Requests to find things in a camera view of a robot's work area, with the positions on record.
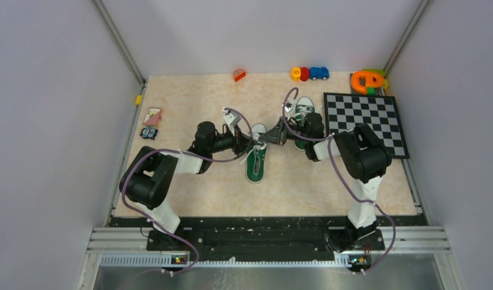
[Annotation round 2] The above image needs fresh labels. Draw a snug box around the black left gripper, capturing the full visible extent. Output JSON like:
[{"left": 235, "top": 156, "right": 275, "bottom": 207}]
[{"left": 208, "top": 124, "right": 257, "bottom": 155}]

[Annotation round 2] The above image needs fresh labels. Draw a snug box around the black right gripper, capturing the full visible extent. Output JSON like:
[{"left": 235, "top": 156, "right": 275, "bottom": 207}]
[{"left": 259, "top": 116, "right": 311, "bottom": 146}]

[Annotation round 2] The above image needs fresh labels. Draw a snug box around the green canvas sneaker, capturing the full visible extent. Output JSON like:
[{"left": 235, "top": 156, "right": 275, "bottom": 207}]
[
  {"left": 239, "top": 123, "right": 268, "bottom": 184},
  {"left": 291, "top": 97, "right": 324, "bottom": 139}
]

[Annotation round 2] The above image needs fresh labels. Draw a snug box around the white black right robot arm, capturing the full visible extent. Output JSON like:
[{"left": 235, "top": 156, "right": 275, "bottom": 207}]
[{"left": 258, "top": 112, "right": 392, "bottom": 249}]

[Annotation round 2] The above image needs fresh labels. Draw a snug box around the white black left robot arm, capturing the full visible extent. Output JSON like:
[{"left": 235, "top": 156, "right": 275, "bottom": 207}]
[{"left": 119, "top": 121, "right": 254, "bottom": 250}]

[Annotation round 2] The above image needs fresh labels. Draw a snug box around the yellow toy block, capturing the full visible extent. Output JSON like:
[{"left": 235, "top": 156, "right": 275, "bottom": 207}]
[{"left": 290, "top": 67, "right": 301, "bottom": 82}]

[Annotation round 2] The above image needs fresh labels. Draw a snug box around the orange toy brick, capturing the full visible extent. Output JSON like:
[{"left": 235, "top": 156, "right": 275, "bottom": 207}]
[{"left": 233, "top": 68, "right": 247, "bottom": 82}]

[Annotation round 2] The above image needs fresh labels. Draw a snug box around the black white chessboard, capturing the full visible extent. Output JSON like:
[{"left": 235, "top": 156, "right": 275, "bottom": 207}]
[{"left": 323, "top": 92, "right": 409, "bottom": 159}]

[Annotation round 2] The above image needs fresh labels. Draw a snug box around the red toy block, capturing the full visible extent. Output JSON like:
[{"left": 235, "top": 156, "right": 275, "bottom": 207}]
[{"left": 300, "top": 67, "right": 309, "bottom": 82}]

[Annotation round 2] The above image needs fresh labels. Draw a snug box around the blue toy car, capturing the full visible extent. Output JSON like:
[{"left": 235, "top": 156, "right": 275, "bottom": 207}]
[{"left": 309, "top": 66, "right": 330, "bottom": 80}]

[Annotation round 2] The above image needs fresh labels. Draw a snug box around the pink tangram puzzle box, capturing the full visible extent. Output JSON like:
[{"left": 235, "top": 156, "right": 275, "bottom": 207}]
[{"left": 143, "top": 108, "right": 163, "bottom": 127}]

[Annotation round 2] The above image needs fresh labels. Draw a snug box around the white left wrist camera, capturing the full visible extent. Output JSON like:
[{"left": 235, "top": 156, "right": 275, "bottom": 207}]
[{"left": 222, "top": 108, "right": 242, "bottom": 131}]

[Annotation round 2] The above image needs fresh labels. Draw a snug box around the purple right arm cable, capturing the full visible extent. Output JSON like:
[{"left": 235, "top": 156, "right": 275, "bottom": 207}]
[{"left": 282, "top": 87, "right": 396, "bottom": 275}]

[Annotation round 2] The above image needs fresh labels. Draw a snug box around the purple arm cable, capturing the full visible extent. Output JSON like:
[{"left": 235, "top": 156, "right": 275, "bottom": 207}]
[
  {"left": 282, "top": 87, "right": 396, "bottom": 275},
  {"left": 120, "top": 107, "right": 256, "bottom": 277}
]

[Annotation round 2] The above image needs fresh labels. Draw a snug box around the orange green ring toy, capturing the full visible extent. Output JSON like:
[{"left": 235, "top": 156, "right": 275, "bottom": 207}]
[{"left": 350, "top": 69, "right": 389, "bottom": 95}]

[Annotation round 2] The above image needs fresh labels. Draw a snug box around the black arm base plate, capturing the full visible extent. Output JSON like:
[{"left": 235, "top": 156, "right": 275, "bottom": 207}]
[{"left": 108, "top": 216, "right": 430, "bottom": 265}]

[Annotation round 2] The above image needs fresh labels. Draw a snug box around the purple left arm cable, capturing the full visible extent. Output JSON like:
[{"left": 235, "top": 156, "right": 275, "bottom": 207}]
[{"left": 120, "top": 107, "right": 256, "bottom": 277}]

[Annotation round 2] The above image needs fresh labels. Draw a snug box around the aluminium frame rail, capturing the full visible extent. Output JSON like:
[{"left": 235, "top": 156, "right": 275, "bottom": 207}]
[{"left": 78, "top": 225, "right": 465, "bottom": 289}]

